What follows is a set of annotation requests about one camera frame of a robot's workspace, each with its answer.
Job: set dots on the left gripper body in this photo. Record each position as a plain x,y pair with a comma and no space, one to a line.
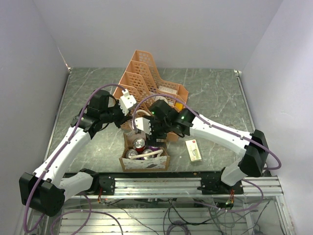
115,114

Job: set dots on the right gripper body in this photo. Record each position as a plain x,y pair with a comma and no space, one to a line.
159,129

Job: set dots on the purple soda can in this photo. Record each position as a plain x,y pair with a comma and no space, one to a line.
154,148
147,154

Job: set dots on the red soda can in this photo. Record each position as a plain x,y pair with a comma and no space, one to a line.
139,144

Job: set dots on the purple soda can front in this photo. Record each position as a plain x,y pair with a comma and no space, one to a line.
147,154

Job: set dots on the brown canvas tote bag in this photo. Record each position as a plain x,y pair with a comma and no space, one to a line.
159,163

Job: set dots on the purple Fanta can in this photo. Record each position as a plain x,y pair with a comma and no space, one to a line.
130,153

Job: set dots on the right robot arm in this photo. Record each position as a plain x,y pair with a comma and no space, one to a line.
250,147

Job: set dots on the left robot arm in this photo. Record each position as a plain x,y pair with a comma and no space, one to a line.
46,189

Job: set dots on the yellow sticky notes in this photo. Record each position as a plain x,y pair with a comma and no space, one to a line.
179,106

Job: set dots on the white papers in organizer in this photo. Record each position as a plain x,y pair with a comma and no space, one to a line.
164,89

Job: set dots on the white green cardboard box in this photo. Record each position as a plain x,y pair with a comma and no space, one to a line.
193,150

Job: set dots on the peach plastic file organizer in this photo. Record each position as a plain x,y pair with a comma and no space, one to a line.
141,79

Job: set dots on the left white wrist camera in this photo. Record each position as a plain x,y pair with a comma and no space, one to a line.
127,102

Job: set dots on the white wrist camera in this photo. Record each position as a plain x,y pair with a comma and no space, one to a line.
127,102
142,124

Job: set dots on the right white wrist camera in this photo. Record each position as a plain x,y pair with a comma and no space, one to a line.
142,124

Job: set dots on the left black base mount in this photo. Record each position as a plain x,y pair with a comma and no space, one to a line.
106,185

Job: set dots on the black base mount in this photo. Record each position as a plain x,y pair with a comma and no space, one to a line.
106,185
211,184

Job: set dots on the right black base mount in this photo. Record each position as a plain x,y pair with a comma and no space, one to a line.
211,184

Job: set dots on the aluminium mounting rail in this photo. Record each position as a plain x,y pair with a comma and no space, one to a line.
188,187

